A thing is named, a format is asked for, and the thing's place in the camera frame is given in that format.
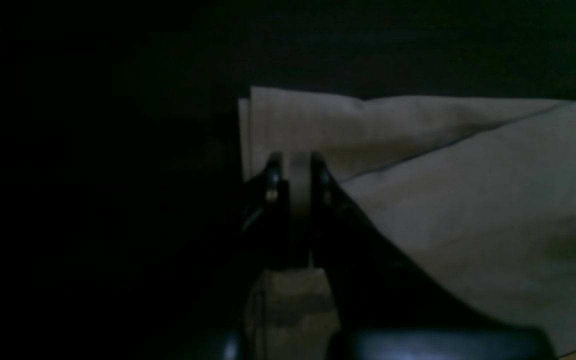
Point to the black tablecloth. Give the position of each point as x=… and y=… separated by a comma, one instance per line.
x=119, y=138

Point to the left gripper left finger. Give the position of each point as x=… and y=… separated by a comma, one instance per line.
x=244, y=238

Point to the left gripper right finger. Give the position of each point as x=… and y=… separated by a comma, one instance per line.
x=389, y=308

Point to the grey T-shirt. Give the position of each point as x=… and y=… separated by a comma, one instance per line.
x=481, y=192

